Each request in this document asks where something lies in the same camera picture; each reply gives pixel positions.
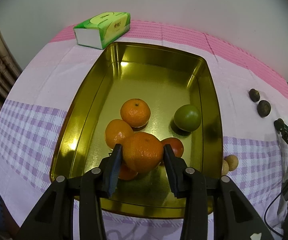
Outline dark passion fruit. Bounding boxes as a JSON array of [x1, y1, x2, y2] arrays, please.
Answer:
[[248, 88, 260, 102], [257, 100, 271, 118]]

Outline small red tomato with stem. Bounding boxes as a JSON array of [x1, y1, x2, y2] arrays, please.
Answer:
[[119, 161, 138, 181]]

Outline oval orange mandarin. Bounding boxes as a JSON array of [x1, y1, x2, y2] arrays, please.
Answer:
[[104, 119, 134, 149]]

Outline green tomato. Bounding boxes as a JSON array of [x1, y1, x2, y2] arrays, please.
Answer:
[[173, 105, 201, 132]]

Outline left brown longan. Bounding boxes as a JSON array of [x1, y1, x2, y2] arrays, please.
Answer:
[[221, 159, 229, 176]]

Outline brown longan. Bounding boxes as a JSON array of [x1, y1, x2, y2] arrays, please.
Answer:
[[224, 154, 239, 171], [221, 159, 229, 176]]

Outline right brown longan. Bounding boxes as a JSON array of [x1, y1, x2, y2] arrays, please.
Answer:
[[224, 154, 239, 171]]

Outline green tissue pack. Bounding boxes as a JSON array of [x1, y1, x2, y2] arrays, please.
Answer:
[[73, 12, 131, 49]]

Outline black cable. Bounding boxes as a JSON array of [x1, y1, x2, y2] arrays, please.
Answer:
[[263, 172, 288, 237]]

